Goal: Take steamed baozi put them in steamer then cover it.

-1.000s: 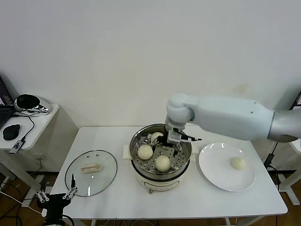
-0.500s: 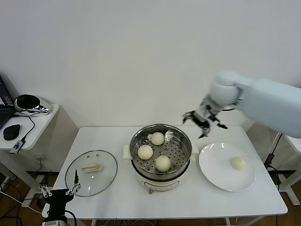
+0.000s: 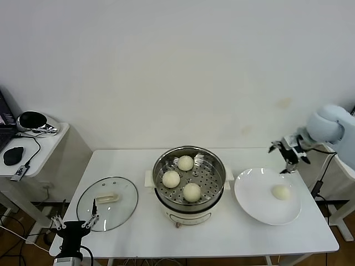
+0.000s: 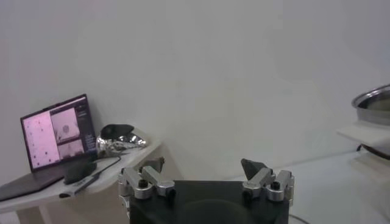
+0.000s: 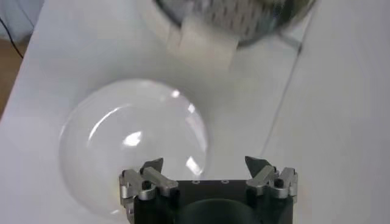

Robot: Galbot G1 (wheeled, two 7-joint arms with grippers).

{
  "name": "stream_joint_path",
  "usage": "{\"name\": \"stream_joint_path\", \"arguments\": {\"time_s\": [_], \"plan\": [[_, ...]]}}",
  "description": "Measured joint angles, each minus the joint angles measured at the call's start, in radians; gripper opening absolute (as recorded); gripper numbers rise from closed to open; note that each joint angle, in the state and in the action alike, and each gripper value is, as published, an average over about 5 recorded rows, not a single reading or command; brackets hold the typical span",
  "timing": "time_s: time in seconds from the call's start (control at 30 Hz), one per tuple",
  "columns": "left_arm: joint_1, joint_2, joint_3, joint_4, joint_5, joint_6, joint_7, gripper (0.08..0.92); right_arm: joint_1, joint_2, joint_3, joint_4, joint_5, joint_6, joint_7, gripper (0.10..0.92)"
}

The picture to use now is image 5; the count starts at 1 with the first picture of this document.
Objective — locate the white round plate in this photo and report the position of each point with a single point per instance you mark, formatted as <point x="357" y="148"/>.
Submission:
<point x="131" y="128"/>

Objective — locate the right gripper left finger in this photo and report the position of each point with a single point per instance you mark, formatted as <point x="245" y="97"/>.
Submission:
<point x="161" y="182"/>

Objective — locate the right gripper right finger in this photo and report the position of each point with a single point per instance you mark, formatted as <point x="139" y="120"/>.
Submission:
<point x="262" y="179"/>

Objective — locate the stainless steel steamer basket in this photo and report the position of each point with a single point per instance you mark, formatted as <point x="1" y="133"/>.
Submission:
<point x="243" y="18"/>

